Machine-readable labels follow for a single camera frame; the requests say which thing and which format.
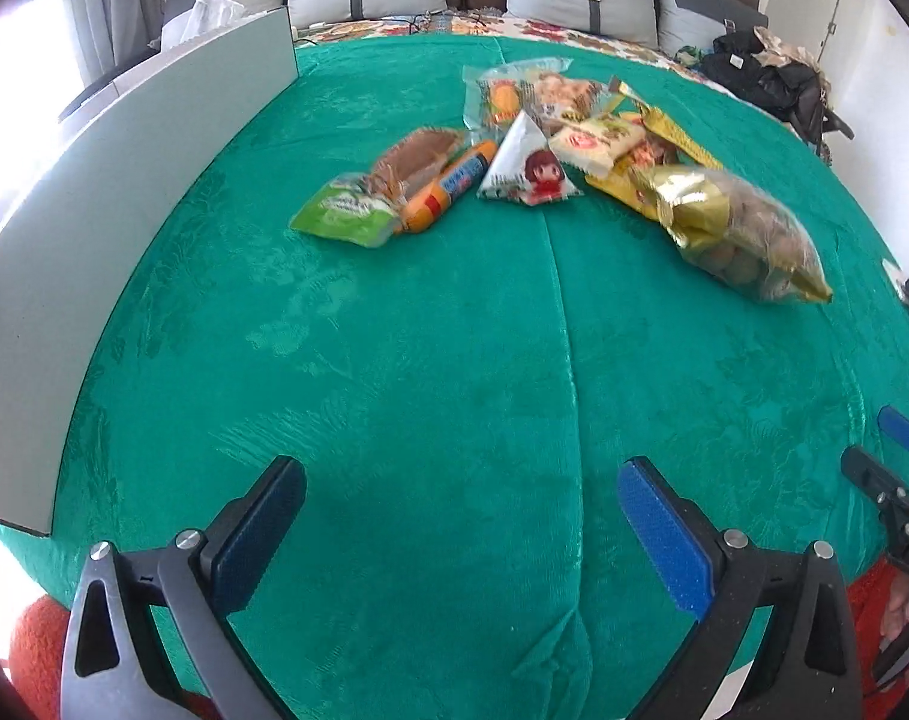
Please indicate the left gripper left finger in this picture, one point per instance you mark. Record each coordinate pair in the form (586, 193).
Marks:
(115, 665)

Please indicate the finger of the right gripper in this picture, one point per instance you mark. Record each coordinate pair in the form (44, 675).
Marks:
(895, 425)
(871, 477)

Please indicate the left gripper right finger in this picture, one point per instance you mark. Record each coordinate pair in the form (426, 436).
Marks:
(806, 665)

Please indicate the gold bag of nuts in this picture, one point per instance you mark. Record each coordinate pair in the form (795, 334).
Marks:
(735, 232)

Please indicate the yellow snack bag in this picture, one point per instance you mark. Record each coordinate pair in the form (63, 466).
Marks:
(664, 143)

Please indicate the rice cracker pack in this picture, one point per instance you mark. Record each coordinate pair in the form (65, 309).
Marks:
(594, 145)

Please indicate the white triangular snack pack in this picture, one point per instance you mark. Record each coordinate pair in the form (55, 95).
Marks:
(525, 170)

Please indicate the green snack bag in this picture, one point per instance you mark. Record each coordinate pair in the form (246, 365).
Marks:
(365, 208)

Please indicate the orange sausage snack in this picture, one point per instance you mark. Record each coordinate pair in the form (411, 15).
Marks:
(428, 205)

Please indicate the right hand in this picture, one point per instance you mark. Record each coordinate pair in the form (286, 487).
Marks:
(908, 610)

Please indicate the orange red sleeve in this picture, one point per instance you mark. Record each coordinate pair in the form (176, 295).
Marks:
(36, 654)

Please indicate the black clothes pile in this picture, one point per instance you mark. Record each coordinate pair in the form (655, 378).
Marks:
(781, 79)

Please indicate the grey cardboard box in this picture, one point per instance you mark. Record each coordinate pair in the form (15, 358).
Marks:
(68, 250)

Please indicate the green embossed bed cover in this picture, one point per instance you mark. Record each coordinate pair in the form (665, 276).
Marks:
(463, 400)

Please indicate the grey pillow far right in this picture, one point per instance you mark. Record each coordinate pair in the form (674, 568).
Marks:
(698, 23)

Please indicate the clear pack orange snack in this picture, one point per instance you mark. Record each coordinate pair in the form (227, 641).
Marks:
(495, 95)

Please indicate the floral bed sheet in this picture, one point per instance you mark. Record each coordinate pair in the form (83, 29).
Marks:
(482, 23)

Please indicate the white plastic bag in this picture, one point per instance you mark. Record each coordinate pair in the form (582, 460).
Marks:
(203, 17)

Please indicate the grey curtain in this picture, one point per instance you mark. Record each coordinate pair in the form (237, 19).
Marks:
(109, 33)

